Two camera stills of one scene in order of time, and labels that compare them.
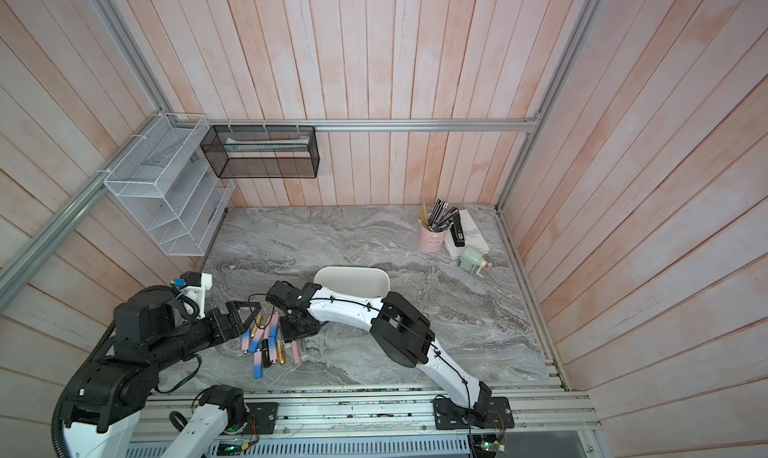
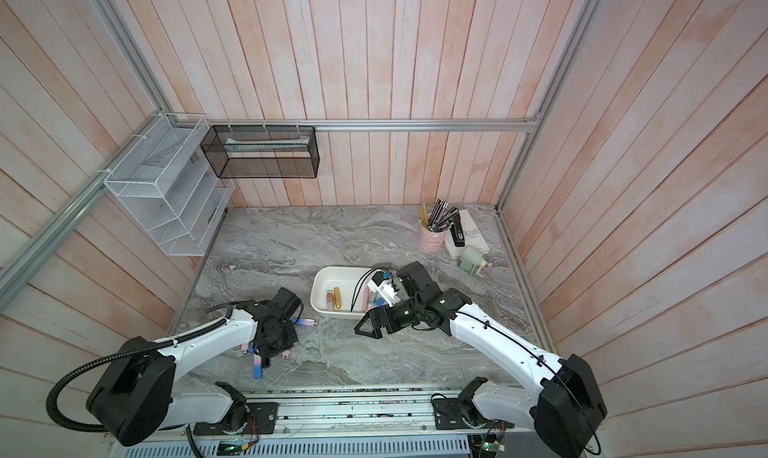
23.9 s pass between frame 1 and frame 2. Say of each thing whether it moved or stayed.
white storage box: stayed
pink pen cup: stayed
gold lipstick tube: moved
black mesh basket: stayed
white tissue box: stayed
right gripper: moved
